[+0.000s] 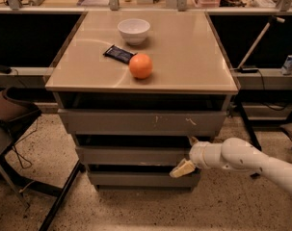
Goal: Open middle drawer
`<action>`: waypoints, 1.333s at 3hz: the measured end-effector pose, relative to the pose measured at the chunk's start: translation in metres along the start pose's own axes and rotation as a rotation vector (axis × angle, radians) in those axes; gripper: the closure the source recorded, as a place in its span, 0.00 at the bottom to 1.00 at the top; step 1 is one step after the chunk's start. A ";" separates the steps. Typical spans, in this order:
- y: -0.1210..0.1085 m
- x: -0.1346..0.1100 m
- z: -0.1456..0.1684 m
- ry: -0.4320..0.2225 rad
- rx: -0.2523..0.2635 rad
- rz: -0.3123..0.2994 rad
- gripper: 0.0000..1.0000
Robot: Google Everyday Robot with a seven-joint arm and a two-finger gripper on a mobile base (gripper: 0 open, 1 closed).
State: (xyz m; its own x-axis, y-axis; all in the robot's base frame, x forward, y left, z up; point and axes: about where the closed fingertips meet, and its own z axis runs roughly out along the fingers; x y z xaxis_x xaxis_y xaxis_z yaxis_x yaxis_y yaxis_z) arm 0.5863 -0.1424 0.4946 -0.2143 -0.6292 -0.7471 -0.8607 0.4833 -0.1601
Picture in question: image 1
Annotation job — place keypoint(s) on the dark blue snack bar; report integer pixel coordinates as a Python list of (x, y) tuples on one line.
[(118, 54)]

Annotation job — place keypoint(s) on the white stick with black base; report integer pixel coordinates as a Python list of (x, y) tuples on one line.
[(242, 67)]

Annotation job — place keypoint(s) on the white ceramic bowl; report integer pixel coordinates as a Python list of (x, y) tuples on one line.
[(134, 30)]

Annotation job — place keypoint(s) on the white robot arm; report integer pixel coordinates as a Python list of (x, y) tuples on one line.
[(238, 155)]

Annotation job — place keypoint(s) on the orange fruit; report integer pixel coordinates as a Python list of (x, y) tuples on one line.
[(140, 66)]

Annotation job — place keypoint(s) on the black office chair right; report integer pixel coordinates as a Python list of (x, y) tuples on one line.
[(291, 135)]

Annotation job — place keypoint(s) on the grey top drawer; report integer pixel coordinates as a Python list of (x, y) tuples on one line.
[(142, 123)]

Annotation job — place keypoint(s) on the blue white can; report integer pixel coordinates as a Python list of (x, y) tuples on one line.
[(286, 68)]

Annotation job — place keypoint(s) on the grey bottom drawer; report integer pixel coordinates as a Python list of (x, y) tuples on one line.
[(163, 180)]

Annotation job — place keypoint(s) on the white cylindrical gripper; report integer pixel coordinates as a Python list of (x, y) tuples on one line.
[(197, 155)]

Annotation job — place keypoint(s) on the grey drawer cabinet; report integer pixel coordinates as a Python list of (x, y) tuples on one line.
[(189, 75)]

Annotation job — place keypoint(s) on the brown office chair left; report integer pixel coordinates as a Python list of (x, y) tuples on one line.
[(16, 116)]

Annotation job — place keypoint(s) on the black power adapter left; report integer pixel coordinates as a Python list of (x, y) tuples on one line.
[(5, 69)]

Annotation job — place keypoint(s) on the grey drawer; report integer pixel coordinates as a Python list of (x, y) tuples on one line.
[(131, 156), (163, 180), (142, 123)]

